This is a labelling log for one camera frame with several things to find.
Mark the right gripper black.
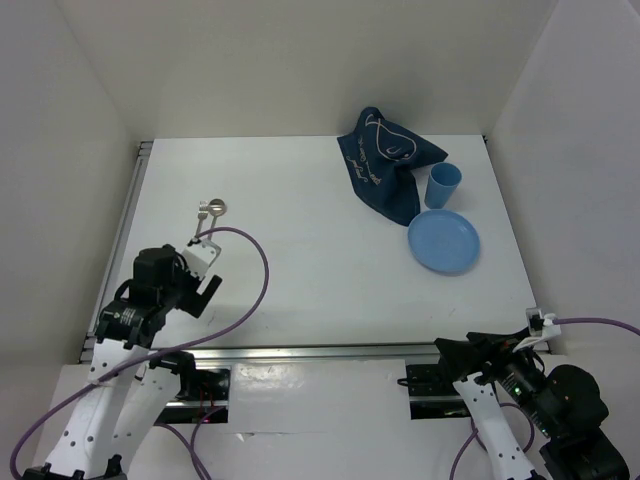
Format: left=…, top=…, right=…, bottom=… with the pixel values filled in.
left=433, top=322, right=561, bottom=433

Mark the metal spoon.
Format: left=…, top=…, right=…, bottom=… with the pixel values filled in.
left=208, top=198, right=227, bottom=229

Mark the light blue plastic plate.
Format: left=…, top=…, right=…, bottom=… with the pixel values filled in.
left=407, top=209, right=481, bottom=275

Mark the light blue plastic cup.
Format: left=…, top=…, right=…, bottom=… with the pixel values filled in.
left=425, top=162, right=462, bottom=209

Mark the dark blue cloth placemat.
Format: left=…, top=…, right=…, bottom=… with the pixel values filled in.
left=337, top=107, right=448, bottom=226

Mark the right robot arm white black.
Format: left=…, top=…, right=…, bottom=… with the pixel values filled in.
left=435, top=332, right=630, bottom=479

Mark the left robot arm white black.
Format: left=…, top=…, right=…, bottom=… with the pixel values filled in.
left=22, top=240, right=222, bottom=479

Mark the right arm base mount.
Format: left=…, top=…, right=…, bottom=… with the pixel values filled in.
left=396, top=364, right=470, bottom=420

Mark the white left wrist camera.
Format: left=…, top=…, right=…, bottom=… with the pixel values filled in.
left=181, top=238, right=221, bottom=280

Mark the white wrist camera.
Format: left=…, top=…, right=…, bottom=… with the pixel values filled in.
left=514, top=308, right=561, bottom=351
left=181, top=238, right=221, bottom=280

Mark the aluminium front rail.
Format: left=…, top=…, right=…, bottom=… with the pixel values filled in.
left=79, top=340, right=551, bottom=364

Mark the aluminium rail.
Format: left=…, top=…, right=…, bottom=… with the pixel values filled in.
left=79, top=340, right=551, bottom=364
left=78, top=140, right=154, bottom=364

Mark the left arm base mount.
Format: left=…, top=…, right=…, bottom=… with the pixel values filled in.
left=141, top=351, right=231, bottom=424

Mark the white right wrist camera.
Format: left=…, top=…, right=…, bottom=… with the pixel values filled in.
left=514, top=308, right=561, bottom=351

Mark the aluminium left side rail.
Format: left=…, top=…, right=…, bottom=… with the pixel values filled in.
left=78, top=140, right=154, bottom=364

